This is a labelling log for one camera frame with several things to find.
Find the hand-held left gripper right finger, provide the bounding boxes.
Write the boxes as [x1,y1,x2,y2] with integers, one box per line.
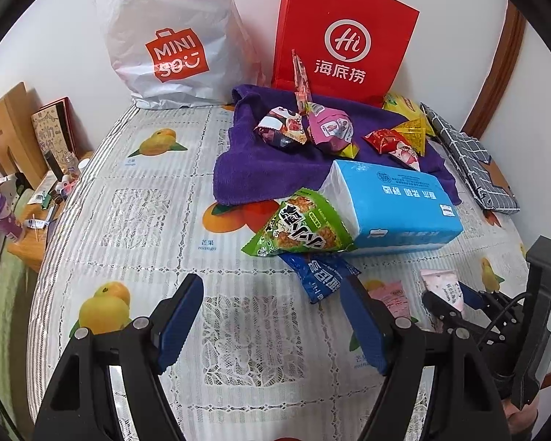
[340,279,510,441]

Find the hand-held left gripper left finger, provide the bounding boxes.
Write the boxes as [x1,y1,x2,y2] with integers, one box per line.
[32,274,205,441]

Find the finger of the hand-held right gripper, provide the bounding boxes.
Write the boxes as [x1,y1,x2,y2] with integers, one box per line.
[421,288,462,331]
[454,282,503,320]

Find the pale pink snack packet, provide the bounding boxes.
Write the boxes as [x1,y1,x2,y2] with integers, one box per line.
[419,269,464,313]
[367,282,414,322]

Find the red strawberry snack packet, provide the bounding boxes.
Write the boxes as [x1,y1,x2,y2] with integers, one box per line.
[364,129,421,171]

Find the pink panda snack packet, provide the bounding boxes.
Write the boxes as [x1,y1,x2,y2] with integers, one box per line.
[252,105,309,148]

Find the pink bear candy stick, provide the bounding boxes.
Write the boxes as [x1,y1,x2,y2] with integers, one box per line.
[291,50,315,115]

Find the person's right hand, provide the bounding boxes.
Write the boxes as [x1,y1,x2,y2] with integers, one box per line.
[504,399,539,441]

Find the blue snack packet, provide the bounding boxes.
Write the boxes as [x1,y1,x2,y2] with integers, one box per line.
[280,252,363,305]

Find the blue tissue pack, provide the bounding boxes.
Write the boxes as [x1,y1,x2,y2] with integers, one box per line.
[324,159,464,258]

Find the green snack packet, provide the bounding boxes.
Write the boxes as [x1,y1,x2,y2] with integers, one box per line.
[241,187,359,258]

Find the grey checked cloth pouch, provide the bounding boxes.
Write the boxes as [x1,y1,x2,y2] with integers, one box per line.
[420,102,521,214]

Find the purple towel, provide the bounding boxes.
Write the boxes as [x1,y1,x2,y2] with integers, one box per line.
[212,84,462,206]

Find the wooden side desk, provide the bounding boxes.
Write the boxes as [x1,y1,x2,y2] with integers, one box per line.
[7,151,95,273]

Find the yellow triangular snack packet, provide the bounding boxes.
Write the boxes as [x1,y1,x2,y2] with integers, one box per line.
[392,115,430,157]

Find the green bedding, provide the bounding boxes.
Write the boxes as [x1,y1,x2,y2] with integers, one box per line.
[0,239,40,423]

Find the pink yellow-edged snack packet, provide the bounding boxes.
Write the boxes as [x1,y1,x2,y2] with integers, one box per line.
[305,103,360,159]

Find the purple bottle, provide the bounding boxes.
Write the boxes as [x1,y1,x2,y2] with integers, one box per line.
[0,193,26,244]

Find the red book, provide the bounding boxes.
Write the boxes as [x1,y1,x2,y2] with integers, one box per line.
[39,96,78,157]

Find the wooden boards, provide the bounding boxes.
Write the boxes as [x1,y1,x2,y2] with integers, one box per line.
[0,82,47,184]

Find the red paper shopping bag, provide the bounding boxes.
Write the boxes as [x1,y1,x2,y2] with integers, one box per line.
[271,0,420,108]

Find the white plastic shopping bag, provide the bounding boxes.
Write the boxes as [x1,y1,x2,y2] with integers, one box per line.
[96,0,253,111]

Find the brown wooden door frame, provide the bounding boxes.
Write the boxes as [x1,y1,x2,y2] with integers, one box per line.
[459,2,526,139]

